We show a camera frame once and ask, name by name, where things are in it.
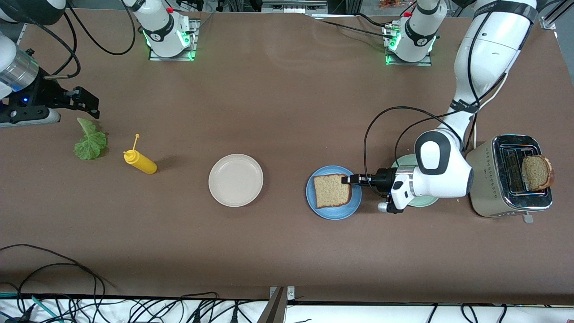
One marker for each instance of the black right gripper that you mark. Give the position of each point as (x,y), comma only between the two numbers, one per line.
(48,95)

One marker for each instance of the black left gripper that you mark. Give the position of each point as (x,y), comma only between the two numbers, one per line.
(384,177)

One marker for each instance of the brown bread slice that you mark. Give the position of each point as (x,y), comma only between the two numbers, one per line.
(536,172)
(332,192)

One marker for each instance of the green lettuce leaf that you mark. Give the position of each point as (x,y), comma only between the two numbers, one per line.
(92,146)

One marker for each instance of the blue plate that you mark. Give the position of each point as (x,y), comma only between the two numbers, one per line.
(334,214)

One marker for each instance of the green plate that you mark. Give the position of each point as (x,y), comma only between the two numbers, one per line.
(423,202)

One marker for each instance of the beige plate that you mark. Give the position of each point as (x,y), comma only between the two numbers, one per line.
(235,179)

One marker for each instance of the yellow mustard squeeze bottle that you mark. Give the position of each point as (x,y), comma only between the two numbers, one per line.
(143,165)

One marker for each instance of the beige chrome toaster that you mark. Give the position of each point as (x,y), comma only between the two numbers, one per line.
(486,188)

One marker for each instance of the colourful snack packet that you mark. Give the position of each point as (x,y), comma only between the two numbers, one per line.
(392,3)

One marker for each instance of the grey metal box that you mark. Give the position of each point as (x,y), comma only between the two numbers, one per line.
(293,6)

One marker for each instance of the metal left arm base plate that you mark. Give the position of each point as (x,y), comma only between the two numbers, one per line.
(410,63)

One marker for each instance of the metal table edge bracket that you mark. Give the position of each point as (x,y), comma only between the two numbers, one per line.
(280,296)

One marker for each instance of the aluminium frame profile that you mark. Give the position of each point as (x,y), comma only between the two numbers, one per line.
(548,22)

